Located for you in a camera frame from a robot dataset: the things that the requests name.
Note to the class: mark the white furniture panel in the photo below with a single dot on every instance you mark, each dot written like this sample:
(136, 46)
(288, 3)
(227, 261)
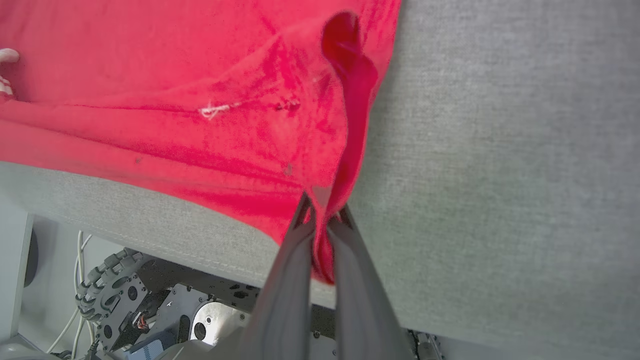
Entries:
(14, 270)

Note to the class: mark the red and white jersey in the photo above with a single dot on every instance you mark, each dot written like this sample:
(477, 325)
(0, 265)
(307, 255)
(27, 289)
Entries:
(175, 75)

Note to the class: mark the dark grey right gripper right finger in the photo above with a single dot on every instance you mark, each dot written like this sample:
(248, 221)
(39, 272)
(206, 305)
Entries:
(362, 310)

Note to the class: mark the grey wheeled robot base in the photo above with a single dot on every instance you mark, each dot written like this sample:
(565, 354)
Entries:
(165, 282)

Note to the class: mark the grey roller omni wheel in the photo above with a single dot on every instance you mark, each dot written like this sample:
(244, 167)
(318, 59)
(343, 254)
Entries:
(112, 295)

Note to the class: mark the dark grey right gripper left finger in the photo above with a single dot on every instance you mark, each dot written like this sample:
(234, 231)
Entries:
(285, 305)

